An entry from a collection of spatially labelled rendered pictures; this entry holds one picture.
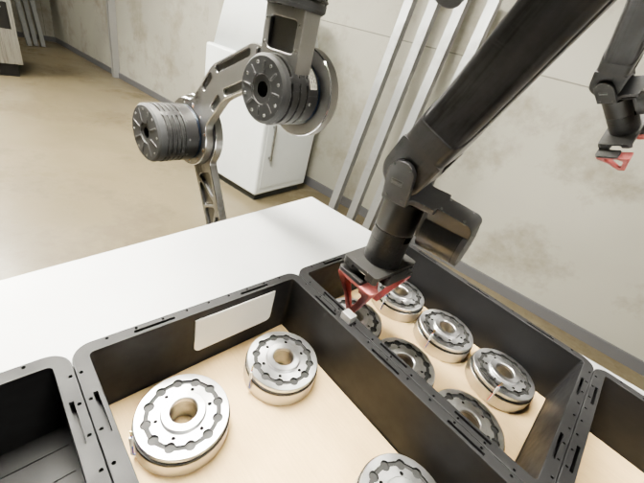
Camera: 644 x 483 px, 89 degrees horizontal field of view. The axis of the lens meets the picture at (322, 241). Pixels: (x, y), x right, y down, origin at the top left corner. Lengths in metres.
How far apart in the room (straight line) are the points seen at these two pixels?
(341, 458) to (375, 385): 0.09
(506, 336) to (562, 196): 1.92
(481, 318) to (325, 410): 0.35
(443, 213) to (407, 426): 0.27
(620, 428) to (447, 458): 0.34
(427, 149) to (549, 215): 2.23
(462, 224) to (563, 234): 2.20
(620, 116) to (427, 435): 0.81
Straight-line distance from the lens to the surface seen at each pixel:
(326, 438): 0.49
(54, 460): 0.49
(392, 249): 0.47
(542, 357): 0.70
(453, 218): 0.42
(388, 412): 0.49
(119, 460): 0.36
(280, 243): 1.02
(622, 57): 0.91
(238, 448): 0.47
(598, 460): 0.72
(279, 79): 0.75
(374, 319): 0.61
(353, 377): 0.50
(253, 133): 2.66
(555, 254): 2.65
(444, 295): 0.72
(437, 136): 0.38
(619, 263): 2.66
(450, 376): 0.64
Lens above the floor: 1.25
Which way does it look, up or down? 31 degrees down
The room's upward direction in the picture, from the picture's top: 16 degrees clockwise
